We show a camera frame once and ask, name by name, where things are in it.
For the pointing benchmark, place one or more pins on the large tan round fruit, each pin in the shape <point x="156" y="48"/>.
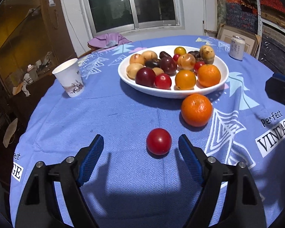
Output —
<point x="132" y="70"/>

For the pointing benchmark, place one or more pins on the dark purple mangosteen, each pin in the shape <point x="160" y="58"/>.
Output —
<point x="152" y="63"/>

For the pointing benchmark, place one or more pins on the purple cloth on chair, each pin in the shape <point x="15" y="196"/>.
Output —
<point x="108" y="40"/>

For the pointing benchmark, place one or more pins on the small yellow tomato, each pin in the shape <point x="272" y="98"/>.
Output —
<point x="179" y="51"/>

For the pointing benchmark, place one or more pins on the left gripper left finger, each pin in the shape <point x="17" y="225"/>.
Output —
<point x="38" y="205"/>

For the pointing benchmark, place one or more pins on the small potato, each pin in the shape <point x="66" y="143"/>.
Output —
<point x="207" y="54"/>

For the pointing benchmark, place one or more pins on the white metal shelf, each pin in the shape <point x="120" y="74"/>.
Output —
<point x="265" y="19"/>

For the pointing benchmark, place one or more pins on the red cherry tomato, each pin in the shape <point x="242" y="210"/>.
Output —
<point x="163" y="81"/>
<point x="159" y="141"/>
<point x="198" y="65"/>
<point x="176" y="57"/>

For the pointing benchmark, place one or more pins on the dark chestnut fruit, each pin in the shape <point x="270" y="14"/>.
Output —
<point x="163" y="54"/>

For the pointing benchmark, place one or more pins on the large orange mandarin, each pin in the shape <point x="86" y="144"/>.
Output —
<point x="196" y="110"/>

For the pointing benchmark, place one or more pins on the white drink can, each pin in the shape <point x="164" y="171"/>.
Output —
<point x="237" y="48"/>

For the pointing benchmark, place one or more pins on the white paper cup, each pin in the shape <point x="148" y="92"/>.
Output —
<point x="69" y="76"/>

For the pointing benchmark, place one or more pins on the framed picture leaning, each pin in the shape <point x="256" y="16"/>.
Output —
<point x="228" y="34"/>

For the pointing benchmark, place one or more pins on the striped orange tomato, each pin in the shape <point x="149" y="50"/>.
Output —
<point x="186" y="62"/>

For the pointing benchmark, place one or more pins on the orange mandarin on plate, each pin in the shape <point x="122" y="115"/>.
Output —
<point x="209" y="75"/>

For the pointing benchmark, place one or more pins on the aluminium sliding window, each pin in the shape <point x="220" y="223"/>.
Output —
<point x="106" y="16"/>

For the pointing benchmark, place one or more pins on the wooden cabinet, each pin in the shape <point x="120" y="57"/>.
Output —
<point x="31" y="31"/>

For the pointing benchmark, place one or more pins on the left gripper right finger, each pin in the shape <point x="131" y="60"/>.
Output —
<point x="242" y="204"/>

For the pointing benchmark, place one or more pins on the dark mangosteen on plate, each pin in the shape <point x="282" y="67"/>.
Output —
<point x="196" y="55"/>

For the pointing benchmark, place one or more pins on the tan onion-like fruit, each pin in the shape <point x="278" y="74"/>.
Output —
<point x="149" y="55"/>

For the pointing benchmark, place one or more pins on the dark red plum front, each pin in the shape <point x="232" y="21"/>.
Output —
<point x="145" y="77"/>

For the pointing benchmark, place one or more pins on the dark red plum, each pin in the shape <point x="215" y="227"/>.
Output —
<point x="145" y="77"/>
<point x="168" y="65"/>

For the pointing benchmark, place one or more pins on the yellow orange tomato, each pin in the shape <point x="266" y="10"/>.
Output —
<point x="185" y="80"/>

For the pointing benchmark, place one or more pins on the striped peach fruit plate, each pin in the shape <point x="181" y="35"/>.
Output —
<point x="137" y="58"/>

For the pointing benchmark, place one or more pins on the blue patterned tablecloth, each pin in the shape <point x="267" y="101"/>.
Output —
<point x="130" y="186"/>

